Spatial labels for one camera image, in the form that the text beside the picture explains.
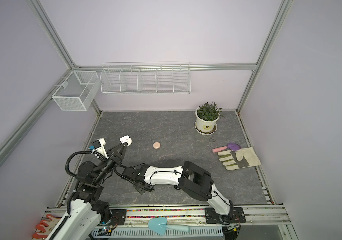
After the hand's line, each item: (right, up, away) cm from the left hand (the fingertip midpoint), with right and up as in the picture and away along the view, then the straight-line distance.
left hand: (127, 144), depth 71 cm
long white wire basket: (+5, +41, +28) cm, 49 cm away
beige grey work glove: (+63, -12, +23) cm, 68 cm away
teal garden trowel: (+16, -39, 0) cm, 42 cm away
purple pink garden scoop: (+61, -5, +28) cm, 68 cm away
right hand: (+5, -24, +13) cm, 28 cm away
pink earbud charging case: (+10, -5, +28) cm, 31 cm away
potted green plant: (+43, +15, +23) cm, 51 cm away
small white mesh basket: (-40, +31, +24) cm, 56 cm away
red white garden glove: (-38, -39, -1) cm, 55 cm away
